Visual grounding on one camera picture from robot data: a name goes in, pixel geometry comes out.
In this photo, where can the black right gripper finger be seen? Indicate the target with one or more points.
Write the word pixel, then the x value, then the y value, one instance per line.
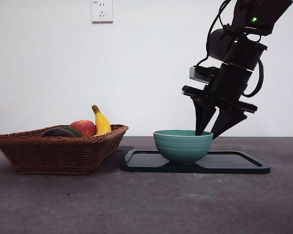
pixel 202 114
pixel 225 122

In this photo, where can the teal ribbed bowl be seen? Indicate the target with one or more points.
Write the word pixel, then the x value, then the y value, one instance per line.
pixel 183 148

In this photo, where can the dark red plum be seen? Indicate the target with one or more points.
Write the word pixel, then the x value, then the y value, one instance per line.
pixel 56 132

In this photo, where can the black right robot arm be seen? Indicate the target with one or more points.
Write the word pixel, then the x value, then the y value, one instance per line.
pixel 239 53

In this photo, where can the black rectangular tray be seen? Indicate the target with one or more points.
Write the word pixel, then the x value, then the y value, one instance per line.
pixel 141 163

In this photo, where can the yellow banana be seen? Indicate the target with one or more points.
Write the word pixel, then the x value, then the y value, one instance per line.
pixel 101 124

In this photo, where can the red apple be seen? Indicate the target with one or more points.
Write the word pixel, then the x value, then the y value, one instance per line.
pixel 84 128

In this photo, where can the green avocado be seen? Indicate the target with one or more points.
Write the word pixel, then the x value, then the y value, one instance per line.
pixel 76 133

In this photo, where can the brown wicker basket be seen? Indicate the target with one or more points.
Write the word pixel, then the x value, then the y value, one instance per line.
pixel 51 156

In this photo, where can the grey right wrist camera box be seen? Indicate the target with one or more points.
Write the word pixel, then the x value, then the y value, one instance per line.
pixel 197 75

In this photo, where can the white wall socket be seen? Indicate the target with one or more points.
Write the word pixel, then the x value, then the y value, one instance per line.
pixel 102 12

